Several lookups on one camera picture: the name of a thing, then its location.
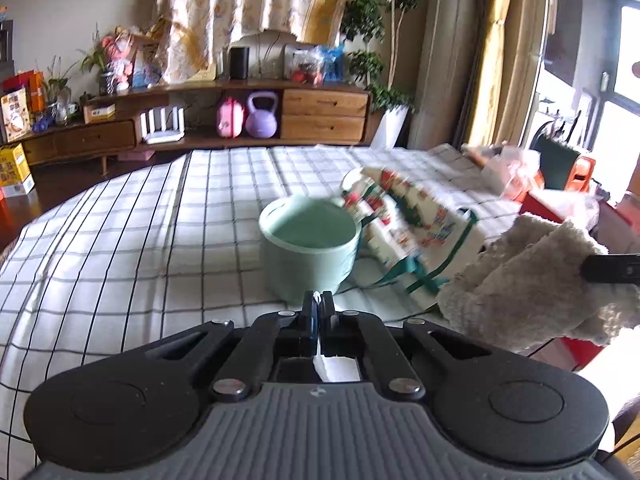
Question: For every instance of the pink plush doll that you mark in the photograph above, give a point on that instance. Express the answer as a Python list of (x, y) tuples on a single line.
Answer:
[(117, 47)]

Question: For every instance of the mint green ceramic bowl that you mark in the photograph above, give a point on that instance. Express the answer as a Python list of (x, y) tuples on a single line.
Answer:
[(307, 244)]

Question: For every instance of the checkered white tablecloth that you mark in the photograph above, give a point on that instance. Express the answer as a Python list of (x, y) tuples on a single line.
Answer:
[(162, 249)]

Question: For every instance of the cream knitted cloth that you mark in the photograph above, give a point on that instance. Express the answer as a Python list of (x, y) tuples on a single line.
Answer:
[(501, 298)]

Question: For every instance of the red box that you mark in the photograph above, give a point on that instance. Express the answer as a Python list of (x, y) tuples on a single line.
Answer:
[(581, 326)]

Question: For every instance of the orange gift bag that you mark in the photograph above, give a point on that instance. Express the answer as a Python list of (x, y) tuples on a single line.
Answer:
[(32, 83)]

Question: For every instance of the yellow carton box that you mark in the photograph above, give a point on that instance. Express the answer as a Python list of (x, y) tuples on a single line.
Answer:
[(15, 176)]

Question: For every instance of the wooden tv cabinet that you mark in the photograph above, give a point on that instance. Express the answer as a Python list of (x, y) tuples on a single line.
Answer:
[(336, 114)]

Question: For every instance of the orange small container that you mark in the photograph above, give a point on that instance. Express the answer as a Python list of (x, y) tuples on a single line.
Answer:
[(580, 175)]

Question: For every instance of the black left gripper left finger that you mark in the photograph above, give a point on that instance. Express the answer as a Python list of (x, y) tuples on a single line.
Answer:
[(278, 347)]

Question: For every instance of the black speaker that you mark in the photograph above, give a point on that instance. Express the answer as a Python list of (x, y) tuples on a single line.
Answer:
[(239, 60)]

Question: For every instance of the floral draped sheet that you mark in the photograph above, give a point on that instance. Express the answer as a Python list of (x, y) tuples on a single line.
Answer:
[(193, 31)]

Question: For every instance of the snack box on cabinet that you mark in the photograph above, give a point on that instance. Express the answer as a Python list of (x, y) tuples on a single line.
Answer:
[(15, 115)]

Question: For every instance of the pink toy bag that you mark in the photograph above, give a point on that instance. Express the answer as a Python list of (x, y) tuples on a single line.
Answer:
[(230, 119)]

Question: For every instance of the potted green tree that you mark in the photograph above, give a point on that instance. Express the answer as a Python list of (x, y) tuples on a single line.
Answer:
[(370, 31)]

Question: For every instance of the christmas print apron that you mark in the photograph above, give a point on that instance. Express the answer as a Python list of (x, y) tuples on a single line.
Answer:
[(420, 242)]

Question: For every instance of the purple kettlebell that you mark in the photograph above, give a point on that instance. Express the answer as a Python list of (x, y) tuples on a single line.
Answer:
[(261, 124)]

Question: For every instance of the white router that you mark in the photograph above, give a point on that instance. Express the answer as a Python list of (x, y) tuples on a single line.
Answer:
[(162, 125)]

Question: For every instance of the yellow curtain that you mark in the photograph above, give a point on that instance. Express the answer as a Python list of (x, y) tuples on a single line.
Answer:
[(487, 86)]

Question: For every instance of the dark green pen holder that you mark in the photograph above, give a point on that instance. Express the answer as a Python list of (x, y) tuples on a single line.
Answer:
[(556, 161)]

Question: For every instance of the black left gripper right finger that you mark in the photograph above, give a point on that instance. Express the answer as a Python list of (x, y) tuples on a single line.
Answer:
[(364, 337)]

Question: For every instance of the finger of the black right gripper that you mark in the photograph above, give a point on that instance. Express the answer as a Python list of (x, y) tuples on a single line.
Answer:
[(611, 269)]

